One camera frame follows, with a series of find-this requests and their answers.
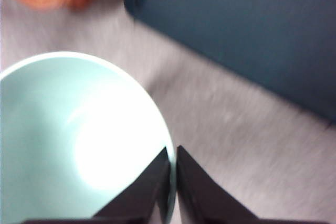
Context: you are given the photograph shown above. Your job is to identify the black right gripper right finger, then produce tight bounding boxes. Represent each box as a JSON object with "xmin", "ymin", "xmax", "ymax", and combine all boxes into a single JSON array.
[{"xmin": 176, "ymin": 145, "xmax": 330, "ymax": 224}]

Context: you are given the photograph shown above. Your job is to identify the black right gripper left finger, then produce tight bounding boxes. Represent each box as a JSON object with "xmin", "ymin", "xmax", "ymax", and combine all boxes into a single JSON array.
[{"xmin": 23, "ymin": 146, "xmax": 171, "ymax": 224}]

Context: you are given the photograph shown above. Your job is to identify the dark rectangular tray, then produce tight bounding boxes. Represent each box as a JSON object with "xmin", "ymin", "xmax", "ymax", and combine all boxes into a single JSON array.
[{"xmin": 123, "ymin": 0, "xmax": 336, "ymax": 125}]

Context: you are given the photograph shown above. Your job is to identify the teal ceramic bowl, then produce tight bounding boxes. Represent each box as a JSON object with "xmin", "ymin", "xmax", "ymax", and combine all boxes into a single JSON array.
[{"xmin": 0, "ymin": 50, "xmax": 177, "ymax": 224}]

